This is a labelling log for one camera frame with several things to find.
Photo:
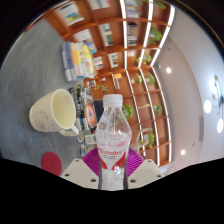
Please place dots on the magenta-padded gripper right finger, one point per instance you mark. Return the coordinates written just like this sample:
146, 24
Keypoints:
143, 173

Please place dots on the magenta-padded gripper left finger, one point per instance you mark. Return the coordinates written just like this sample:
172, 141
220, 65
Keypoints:
81, 173

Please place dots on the clear plastic water bottle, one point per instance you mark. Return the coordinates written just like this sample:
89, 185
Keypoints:
113, 140

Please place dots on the wooden artist mannequin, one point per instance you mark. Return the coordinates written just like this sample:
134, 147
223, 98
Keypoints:
139, 143

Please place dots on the flat round red coaster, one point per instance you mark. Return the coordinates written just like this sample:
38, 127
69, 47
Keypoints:
51, 163

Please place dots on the round recessed ceiling light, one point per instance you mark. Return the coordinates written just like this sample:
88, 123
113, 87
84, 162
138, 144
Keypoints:
182, 152
168, 70

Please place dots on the flat dark book pile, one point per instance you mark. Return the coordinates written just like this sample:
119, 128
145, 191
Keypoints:
83, 106

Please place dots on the cream ceramic mug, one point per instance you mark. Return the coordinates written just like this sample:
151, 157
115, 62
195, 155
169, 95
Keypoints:
45, 115

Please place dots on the branched ceiling lamp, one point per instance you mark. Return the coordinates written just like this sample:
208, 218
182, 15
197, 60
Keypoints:
216, 103

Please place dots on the stack of colourful books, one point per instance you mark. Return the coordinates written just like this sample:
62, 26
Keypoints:
78, 60

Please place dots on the wooden wall shelf unit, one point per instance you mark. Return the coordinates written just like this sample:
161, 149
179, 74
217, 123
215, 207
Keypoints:
133, 50

